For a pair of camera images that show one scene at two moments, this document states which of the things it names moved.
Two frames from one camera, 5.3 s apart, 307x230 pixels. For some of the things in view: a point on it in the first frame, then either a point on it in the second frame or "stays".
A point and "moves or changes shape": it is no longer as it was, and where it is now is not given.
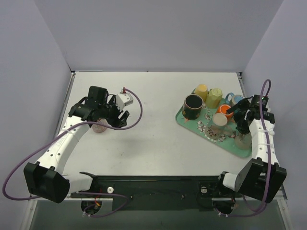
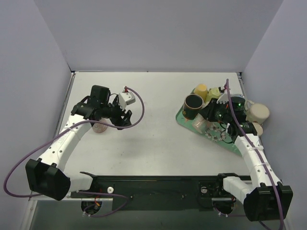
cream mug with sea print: (216, 130) moves or changes shape
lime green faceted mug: (214, 97) stays
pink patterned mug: (99, 128) stays
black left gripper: (116, 115) stays
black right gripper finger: (243, 118) → (212, 111)
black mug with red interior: (192, 106) stays
